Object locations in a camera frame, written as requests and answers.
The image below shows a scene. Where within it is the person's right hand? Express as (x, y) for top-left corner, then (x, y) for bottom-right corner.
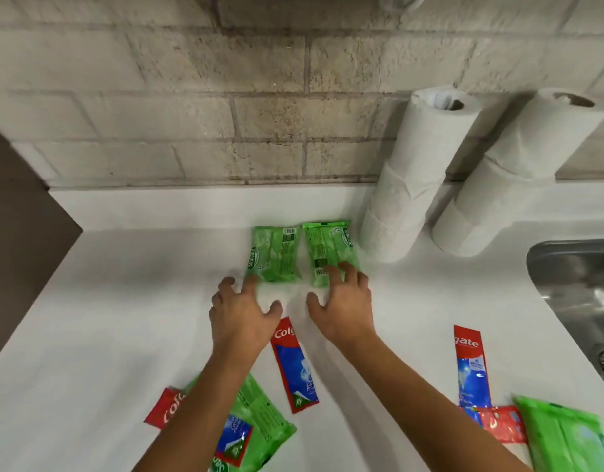
(306, 262), (377, 348)

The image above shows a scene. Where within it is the person's left hand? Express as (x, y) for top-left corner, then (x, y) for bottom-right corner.
(208, 275), (284, 370)

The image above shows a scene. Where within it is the white toilet paper roll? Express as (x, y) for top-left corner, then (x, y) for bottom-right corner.
(432, 199), (504, 257)
(454, 154), (554, 227)
(483, 88), (604, 180)
(358, 206), (426, 264)

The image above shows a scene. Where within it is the group of green wipe packets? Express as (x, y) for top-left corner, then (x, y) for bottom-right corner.
(183, 372), (298, 472)

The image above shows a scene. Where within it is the group of white toilet rolls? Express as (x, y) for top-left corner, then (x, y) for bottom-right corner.
(390, 85), (482, 178)
(370, 161), (445, 227)

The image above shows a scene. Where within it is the person's right forearm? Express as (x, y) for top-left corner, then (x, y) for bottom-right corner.
(331, 332), (531, 472)

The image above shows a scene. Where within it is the person's left forearm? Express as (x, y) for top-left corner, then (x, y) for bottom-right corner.
(132, 353), (264, 472)

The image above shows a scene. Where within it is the white countertop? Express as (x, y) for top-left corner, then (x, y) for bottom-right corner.
(0, 184), (604, 472)

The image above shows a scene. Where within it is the stainless steel sink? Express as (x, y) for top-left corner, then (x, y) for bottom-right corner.
(526, 239), (604, 399)

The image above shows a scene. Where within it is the brown cabinet panel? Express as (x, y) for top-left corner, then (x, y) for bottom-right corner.
(0, 120), (83, 372)

